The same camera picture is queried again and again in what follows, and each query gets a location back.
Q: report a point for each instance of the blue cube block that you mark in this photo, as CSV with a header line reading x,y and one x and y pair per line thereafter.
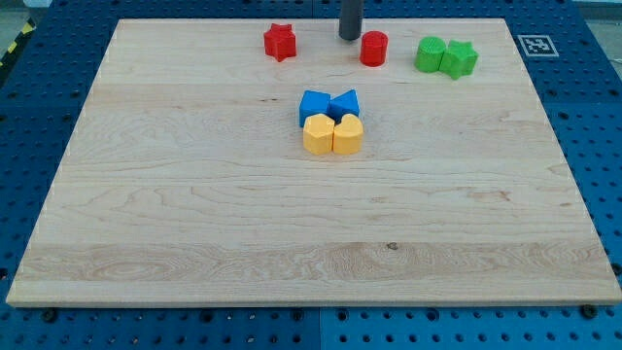
x,y
312,103

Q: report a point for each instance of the white fiducial marker tag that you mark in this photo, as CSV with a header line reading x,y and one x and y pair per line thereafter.
x,y
536,45

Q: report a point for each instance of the red star block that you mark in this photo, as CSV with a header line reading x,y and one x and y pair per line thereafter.
x,y
280,41

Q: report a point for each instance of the yellow heart block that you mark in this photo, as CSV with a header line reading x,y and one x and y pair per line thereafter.
x,y
348,135

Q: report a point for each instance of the yellow hexagon block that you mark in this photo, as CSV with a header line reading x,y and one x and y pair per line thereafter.
x,y
318,134

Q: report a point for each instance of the light wooden board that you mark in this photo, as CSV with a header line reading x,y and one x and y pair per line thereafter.
x,y
185,182

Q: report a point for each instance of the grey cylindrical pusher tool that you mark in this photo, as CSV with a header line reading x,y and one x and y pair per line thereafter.
x,y
350,19

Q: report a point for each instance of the green star block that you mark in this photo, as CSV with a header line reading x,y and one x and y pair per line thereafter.
x,y
458,59

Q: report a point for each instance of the red cylinder block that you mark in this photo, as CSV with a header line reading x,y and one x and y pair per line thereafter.
x,y
374,48

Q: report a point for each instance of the blue triangle block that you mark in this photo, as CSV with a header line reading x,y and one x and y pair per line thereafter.
x,y
341,105

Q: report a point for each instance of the green cylinder block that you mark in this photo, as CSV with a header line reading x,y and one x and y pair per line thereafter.
x,y
429,54

